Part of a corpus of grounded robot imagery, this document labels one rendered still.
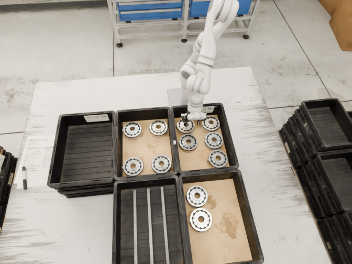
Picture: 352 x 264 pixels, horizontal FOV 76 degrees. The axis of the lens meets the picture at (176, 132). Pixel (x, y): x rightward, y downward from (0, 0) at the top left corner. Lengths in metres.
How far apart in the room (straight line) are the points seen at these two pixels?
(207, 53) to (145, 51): 2.09
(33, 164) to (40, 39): 2.28
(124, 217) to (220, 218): 0.45
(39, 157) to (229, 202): 1.11
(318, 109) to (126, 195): 1.64
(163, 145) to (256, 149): 0.59
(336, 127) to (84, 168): 1.82
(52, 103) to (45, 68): 1.40
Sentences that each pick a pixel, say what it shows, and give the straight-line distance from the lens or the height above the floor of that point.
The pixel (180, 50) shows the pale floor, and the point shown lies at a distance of 3.03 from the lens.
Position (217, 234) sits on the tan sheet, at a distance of 1.15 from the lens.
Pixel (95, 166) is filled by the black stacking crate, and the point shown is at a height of 0.83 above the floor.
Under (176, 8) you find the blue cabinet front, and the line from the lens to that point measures 2.91.
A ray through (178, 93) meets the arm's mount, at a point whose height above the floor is 0.73.
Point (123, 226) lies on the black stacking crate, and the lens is 1.16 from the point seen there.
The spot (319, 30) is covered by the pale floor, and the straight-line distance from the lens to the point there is 3.96.
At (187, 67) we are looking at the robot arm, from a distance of 1.29.
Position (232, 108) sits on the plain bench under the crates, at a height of 0.70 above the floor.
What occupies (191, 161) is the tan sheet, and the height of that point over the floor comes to 0.83.
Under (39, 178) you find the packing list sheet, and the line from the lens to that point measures 1.51.
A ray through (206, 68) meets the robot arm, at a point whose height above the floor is 1.27.
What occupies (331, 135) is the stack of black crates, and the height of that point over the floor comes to 0.49.
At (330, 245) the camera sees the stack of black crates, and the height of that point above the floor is 0.19.
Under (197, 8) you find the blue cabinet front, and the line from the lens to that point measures 2.96.
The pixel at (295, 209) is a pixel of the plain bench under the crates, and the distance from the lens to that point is 1.45.
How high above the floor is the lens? 1.95
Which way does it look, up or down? 60 degrees down
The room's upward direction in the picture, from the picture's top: 3 degrees clockwise
